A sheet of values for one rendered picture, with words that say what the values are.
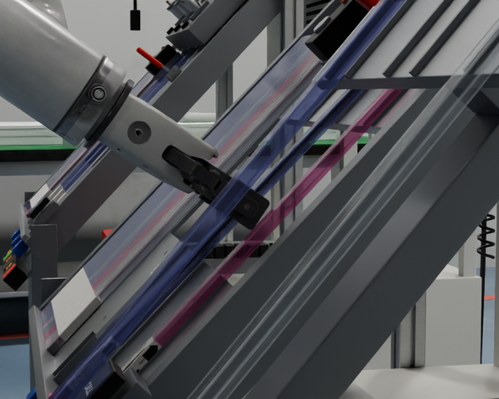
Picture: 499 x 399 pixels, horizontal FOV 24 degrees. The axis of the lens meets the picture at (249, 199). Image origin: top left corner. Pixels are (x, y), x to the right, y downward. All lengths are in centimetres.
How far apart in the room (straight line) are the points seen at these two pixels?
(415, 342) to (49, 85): 84
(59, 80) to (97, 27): 484
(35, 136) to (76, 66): 393
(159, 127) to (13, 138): 391
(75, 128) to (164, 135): 8
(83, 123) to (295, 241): 24
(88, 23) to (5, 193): 94
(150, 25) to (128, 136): 491
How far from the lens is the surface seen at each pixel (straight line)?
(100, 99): 103
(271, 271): 89
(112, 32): 588
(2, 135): 492
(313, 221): 89
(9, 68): 102
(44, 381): 115
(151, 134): 102
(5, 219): 577
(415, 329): 169
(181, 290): 107
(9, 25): 102
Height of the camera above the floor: 101
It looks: 5 degrees down
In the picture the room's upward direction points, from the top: straight up
